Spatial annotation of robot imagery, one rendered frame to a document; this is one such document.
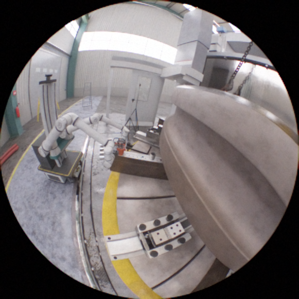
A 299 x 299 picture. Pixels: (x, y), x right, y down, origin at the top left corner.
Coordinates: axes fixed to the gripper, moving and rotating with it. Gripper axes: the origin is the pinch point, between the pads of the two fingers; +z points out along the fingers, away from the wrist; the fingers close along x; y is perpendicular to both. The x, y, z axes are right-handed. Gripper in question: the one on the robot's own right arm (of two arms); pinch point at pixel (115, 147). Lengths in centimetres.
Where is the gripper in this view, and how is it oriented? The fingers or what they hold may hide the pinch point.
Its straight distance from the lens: 133.9
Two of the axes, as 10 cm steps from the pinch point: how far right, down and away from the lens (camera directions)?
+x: -9.8, -1.7, -1.0
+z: 0.2, -5.7, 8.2
